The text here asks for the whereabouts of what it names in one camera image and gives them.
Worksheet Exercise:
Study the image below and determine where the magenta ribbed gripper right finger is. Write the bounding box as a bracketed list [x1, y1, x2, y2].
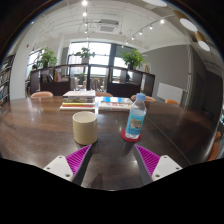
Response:
[134, 145, 182, 184]

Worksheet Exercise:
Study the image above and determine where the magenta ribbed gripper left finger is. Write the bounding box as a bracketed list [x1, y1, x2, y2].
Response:
[44, 145, 92, 185]

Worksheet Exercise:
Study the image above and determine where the clear plastic water bottle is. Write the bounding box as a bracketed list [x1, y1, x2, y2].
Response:
[125, 98, 146, 139]

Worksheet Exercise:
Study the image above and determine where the cream ceramic cup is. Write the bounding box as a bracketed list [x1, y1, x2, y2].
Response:
[73, 111, 98, 145]

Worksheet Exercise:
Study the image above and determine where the red round coaster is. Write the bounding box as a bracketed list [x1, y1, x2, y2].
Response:
[120, 129, 141, 143]

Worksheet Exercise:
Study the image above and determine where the orange chair right edge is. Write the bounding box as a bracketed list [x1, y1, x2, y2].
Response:
[208, 131, 221, 161]

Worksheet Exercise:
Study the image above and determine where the stack of books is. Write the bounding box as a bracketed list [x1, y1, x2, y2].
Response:
[60, 90, 96, 110]

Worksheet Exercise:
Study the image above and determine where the orange chair rightmost back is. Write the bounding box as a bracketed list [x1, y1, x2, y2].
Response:
[165, 99, 179, 105]

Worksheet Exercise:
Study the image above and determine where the blue covered book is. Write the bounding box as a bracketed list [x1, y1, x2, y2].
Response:
[98, 97, 132, 111]

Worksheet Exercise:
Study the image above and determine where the orange chair far right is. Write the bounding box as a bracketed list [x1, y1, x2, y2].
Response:
[131, 94, 156, 102]

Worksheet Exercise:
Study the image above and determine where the orange chair behind books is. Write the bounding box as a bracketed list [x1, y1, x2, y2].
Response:
[96, 91, 113, 97]

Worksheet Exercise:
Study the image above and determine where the orange chair far left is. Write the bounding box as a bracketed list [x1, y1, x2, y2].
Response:
[31, 91, 53, 98]

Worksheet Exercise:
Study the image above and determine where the black shelf divider unit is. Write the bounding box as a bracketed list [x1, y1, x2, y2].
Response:
[30, 64, 155, 97]

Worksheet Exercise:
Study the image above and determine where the right potted green plant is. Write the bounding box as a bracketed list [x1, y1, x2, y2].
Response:
[121, 49, 145, 70]

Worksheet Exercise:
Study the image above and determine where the potted green plant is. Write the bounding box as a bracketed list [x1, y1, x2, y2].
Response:
[121, 49, 145, 70]
[75, 47, 95, 64]
[39, 48, 57, 68]

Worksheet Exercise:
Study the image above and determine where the middle potted green plant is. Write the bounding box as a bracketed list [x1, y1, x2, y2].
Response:
[75, 47, 95, 64]

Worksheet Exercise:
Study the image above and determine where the left potted green plant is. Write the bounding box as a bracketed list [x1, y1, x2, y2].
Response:
[39, 48, 57, 68]

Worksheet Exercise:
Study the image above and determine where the dark wooden bookshelf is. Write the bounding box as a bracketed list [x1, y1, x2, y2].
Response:
[0, 54, 15, 108]

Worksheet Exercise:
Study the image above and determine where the ceiling air conditioner unit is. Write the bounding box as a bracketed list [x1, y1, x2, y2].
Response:
[97, 19, 119, 33]

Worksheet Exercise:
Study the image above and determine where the white wall radiator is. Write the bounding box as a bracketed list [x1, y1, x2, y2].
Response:
[157, 83, 183, 104]

